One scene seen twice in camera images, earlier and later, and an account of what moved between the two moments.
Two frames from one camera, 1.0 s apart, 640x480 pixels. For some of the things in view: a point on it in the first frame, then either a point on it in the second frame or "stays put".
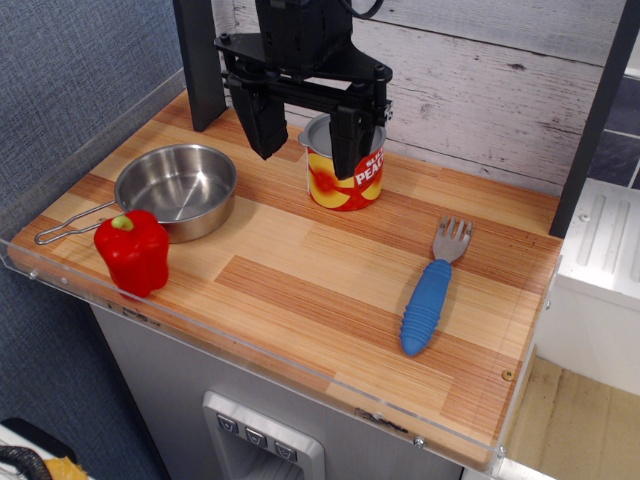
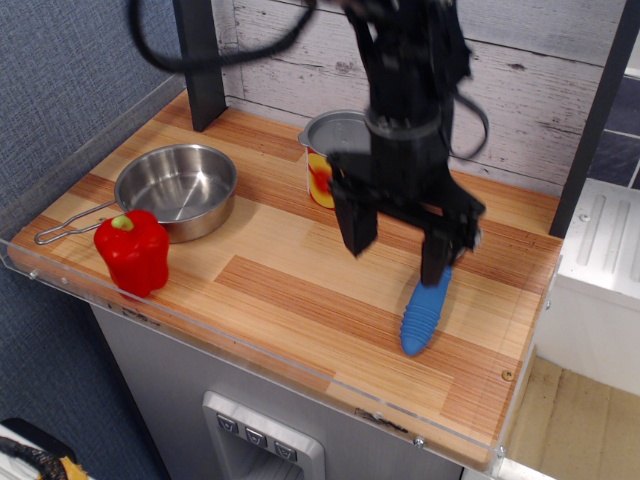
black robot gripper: x=306 y=48 to x=408 y=173
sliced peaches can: x=324 y=186 stays put
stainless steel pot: x=190 y=187 stays put
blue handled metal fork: x=425 y=299 stays put
